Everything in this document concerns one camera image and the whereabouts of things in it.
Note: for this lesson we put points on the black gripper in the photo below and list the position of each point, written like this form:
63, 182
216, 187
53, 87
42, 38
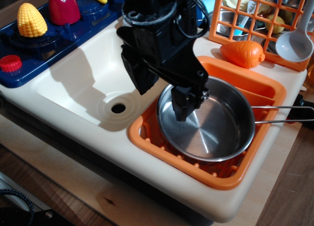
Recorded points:
158, 42

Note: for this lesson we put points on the stainless steel pan wire handle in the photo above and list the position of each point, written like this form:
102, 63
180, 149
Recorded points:
222, 128

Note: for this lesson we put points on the black clamp right edge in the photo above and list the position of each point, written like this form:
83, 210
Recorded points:
301, 111

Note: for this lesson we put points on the light blue plastic cup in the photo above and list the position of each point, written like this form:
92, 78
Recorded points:
209, 5

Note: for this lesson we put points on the navy blue toy stove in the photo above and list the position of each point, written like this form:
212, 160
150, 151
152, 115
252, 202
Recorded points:
38, 54

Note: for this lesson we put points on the red stove knob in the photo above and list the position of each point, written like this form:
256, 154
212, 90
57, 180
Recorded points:
10, 63

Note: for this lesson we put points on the orange plastic drying rack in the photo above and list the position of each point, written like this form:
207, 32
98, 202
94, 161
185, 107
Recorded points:
258, 89

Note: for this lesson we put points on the red toy pepper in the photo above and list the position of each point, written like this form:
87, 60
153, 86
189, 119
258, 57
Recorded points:
63, 11

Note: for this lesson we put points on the orange toy carrot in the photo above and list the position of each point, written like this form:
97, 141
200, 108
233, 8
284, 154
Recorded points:
246, 54

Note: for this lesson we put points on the yellow toy corn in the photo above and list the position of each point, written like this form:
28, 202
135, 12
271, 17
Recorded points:
30, 22

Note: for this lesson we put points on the grey plastic ladle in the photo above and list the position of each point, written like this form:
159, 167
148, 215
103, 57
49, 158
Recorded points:
296, 46

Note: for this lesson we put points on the orange lattice basket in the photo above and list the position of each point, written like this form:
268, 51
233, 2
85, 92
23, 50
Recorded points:
274, 17

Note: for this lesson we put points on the cream toy sink unit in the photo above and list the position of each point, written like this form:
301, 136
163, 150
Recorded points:
89, 97

